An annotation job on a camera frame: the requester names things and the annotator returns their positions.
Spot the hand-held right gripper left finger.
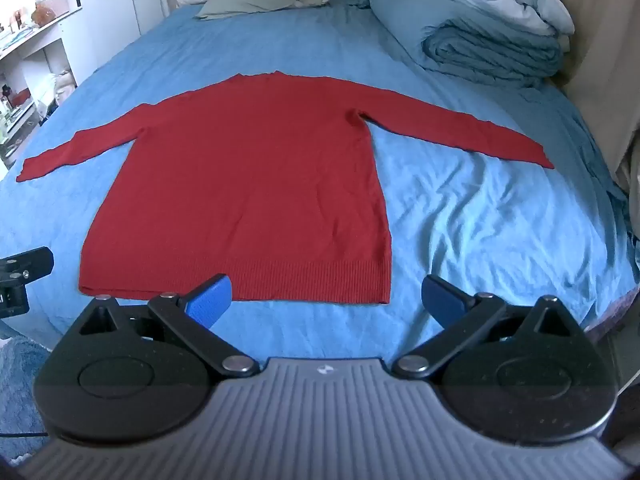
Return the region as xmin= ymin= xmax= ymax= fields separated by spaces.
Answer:
xmin=65 ymin=274 xmax=261 ymax=378

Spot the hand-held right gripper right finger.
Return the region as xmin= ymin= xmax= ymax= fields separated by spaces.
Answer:
xmin=392 ymin=274 xmax=586 ymax=378

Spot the red knit sweater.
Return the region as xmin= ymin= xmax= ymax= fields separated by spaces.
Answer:
xmin=16 ymin=72 xmax=556 ymax=306

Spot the blue bed sheet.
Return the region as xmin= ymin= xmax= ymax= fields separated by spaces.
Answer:
xmin=0 ymin=2 xmax=640 ymax=356

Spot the blue fluffy rug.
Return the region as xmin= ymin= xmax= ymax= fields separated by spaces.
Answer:
xmin=0 ymin=335 xmax=53 ymax=436

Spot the white open shelf unit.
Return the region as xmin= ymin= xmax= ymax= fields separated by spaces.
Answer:
xmin=0 ymin=0 xmax=83 ymax=171

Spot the folded blue duvet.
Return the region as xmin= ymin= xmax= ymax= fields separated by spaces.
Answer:
xmin=422 ymin=17 xmax=565 ymax=90

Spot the white wardrobe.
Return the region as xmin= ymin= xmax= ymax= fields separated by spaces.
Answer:
xmin=75 ymin=0 xmax=177 ymax=86

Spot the beige curtain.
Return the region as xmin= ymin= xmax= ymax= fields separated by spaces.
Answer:
xmin=562 ymin=0 xmax=640 ymax=191

